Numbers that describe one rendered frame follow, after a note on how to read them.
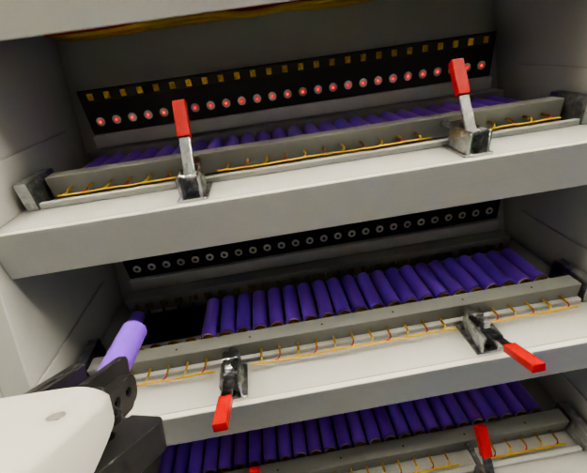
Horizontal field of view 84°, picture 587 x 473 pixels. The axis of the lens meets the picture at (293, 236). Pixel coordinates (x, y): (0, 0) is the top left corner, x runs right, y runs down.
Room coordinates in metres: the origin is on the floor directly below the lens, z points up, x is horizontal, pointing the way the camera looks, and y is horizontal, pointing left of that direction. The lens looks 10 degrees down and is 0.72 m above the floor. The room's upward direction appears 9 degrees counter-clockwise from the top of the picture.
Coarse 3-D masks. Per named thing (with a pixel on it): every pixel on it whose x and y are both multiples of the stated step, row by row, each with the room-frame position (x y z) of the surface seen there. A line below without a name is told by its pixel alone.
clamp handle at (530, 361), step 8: (488, 328) 0.31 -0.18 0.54; (488, 336) 0.30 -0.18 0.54; (496, 336) 0.30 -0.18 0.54; (504, 344) 0.28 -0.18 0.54; (512, 344) 0.27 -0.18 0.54; (504, 352) 0.28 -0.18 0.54; (512, 352) 0.27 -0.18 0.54; (520, 352) 0.26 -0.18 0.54; (528, 352) 0.26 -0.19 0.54; (520, 360) 0.26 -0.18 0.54; (528, 360) 0.25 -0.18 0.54; (536, 360) 0.25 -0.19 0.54; (528, 368) 0.25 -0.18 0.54; (536, 368) 0.24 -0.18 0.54; (544, 368) 0.24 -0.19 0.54
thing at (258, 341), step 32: (512, 288) 0.36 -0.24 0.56; (544, 288) 0.35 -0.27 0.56; (576, 288) 0.35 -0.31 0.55; (320, 320) 0.35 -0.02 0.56; (352, 320) 0.34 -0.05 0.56; (384, 320) 0.34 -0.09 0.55; (416, 320) 0.35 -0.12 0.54; (160, 352) 0.34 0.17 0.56; (192, 352) 0.33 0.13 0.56; (256, 352) 0.34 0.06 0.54; (320, 352) 0.33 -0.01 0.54
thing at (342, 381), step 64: (320, 256) 0.46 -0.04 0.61; (576, 256) 0.38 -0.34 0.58; (128, 320) 0.43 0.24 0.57; (512, 320) 0.34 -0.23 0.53; (576, 320) 0.33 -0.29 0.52; (192, 384) 0.32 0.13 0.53; (256, 384) 0.31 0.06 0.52; (320, 384) 0.30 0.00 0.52; (384, 384) 0.30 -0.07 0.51; (448, 384) 0.31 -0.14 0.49
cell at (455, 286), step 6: (432, 264) 0.43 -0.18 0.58; (438, 264) 0.42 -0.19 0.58; (432, 270) 0.42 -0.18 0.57; (438, 270) 0.41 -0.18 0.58; (444, 270) 0.41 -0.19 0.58; (438, 276) 0.41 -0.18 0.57; (444, 276) 0.40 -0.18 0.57; (450, 276) 0.40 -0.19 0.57; (444, 282) 0.39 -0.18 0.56; (450, 282) 0.39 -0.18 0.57; (456, 282) 0.38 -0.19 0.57; (450, 288) 0.38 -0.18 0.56; (456, 288) 0.37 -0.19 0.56; (462, 288) 0.37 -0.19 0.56; (450, 294) 0.38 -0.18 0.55
